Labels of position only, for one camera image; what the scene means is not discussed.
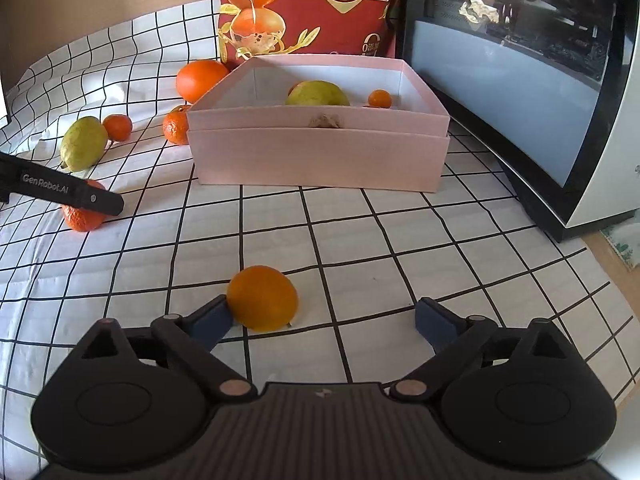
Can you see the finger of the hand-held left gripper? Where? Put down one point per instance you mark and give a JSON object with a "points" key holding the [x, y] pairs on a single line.
{"points": [[100, 201]]}

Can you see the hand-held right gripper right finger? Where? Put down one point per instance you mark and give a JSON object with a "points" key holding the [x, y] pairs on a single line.
{"points": [[435, 320]]}

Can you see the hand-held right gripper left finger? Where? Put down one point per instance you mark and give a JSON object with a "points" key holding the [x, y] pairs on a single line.
{"points": [[210, 320]]}

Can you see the green guava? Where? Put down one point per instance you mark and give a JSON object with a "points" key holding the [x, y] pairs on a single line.
{"points": [[82, 142], [320, 94]]}

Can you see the large orange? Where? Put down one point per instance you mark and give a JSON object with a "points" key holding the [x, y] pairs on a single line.
{"points": [[197, 80]]}

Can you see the pink gift box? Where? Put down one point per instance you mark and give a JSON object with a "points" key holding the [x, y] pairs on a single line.
{"points": [[320, 160]]}

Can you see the dark framed panel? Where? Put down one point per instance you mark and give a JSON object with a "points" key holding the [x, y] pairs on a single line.
{"points": [[4, 105]]}

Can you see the white black-checked cloth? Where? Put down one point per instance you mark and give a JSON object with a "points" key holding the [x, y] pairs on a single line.
{"points": [[350, 240]]}

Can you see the green patterned mat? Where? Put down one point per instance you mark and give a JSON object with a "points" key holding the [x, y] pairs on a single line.
{"points": [[625, 242]]}

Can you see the black glass-door oven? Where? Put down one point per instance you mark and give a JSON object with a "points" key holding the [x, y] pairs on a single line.
{"points": [[500, 85]]}

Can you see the red snack bag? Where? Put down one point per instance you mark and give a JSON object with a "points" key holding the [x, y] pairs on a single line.
{"points": [[320, 10]]}

